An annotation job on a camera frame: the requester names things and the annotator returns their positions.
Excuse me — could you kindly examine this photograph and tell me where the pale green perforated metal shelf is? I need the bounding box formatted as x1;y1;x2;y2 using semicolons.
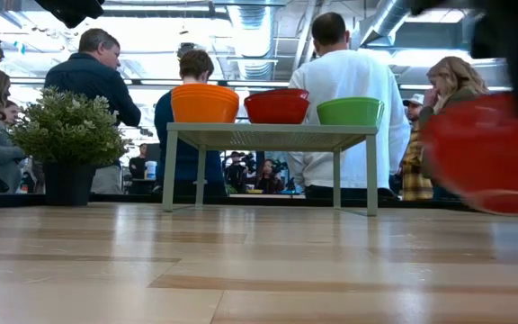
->
162;121;380;218

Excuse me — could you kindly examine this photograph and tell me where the black table edge rail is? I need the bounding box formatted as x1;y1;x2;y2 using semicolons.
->
0;193;471;211

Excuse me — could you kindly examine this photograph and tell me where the silver ventilation duct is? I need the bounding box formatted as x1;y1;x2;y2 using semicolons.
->
227;4;282;82
360;0;415;46

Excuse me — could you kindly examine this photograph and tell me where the green plant in black pot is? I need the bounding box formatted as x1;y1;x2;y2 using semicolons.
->
9;87;129;207

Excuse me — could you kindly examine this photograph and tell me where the red bowl floral inside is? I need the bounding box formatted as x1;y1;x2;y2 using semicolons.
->
244;95;311;125
422;92;518;218
246;88;310;101

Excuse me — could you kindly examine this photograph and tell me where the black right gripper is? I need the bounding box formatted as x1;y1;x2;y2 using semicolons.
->
409;0;518;119

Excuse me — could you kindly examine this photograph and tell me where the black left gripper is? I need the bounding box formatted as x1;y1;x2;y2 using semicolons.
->
33;0;106;29

